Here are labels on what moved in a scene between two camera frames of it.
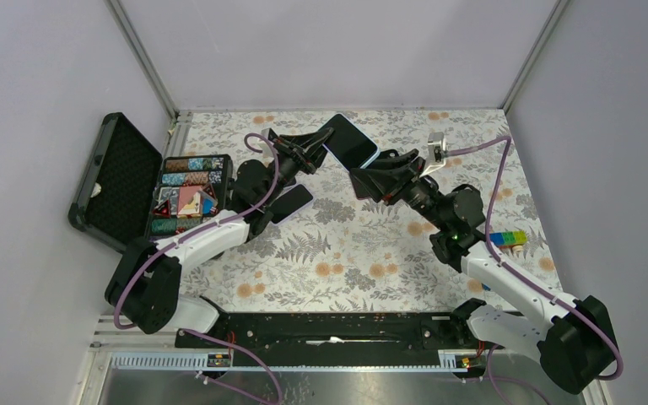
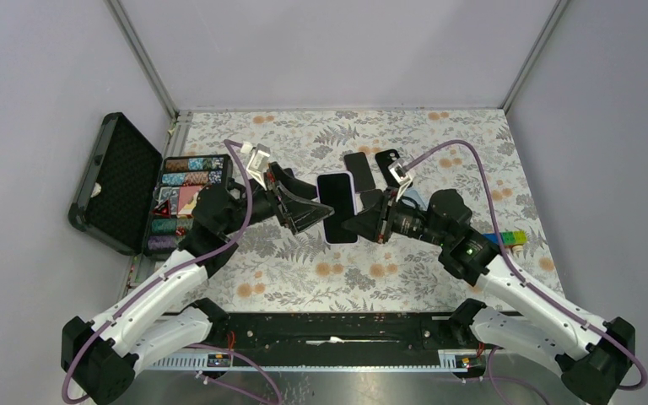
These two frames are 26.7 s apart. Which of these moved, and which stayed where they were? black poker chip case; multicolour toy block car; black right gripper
Moved: black right gripper
Stayed: black poker chip case; multicolour toy block car
